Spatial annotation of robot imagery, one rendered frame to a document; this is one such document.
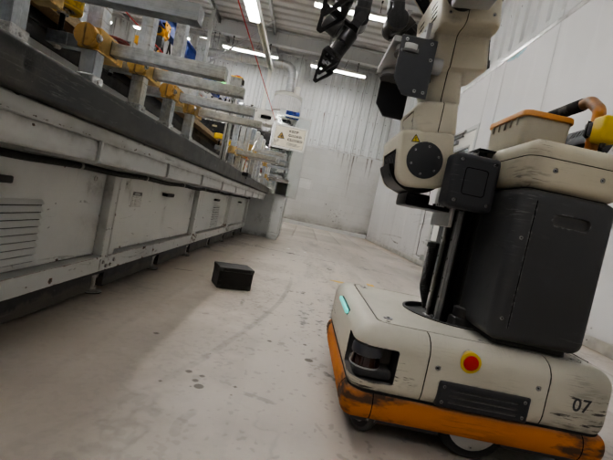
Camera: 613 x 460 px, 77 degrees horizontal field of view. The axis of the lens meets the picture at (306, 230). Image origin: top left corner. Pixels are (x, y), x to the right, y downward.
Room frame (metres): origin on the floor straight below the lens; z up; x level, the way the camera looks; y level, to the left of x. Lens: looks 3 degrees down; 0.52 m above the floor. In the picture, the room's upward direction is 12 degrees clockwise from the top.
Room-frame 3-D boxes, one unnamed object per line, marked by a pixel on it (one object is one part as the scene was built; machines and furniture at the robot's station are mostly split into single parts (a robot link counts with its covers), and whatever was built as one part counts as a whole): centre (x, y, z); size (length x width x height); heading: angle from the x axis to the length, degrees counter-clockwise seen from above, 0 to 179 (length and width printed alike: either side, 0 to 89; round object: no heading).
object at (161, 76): (1.21, 0.49, 0.83); 0.43 x 0.03 x 0.04; 91
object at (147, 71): (1.19, 0.58, 0.83); 0.14 x 0.06 x 0.05; 1
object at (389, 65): (1.22, -0.21, 0.99); 0.28 x 0.16 x 0.22; 1
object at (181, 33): (1.42, 0.58, 0.87); 0.04 x 0.04 x 0.48; 1
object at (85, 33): (0.94, 0.57, 0.80); 0.14 x 0.06 x 0.05; 1
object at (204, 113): (1.71, 0.50, 0.84); 0.43 x 0.03 x 0.04; 91
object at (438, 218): (1.16, -0.33, 0.68); 0.28 x 0.27 x 0.25; 1
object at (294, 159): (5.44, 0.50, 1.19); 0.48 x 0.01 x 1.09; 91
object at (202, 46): (1.67, 0.59, 0.90); 0.04 x 0.04 x 0.48; 1
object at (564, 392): (1.22, -0.50, 0.16); 0.67 x 0.64 x 0.25; 91
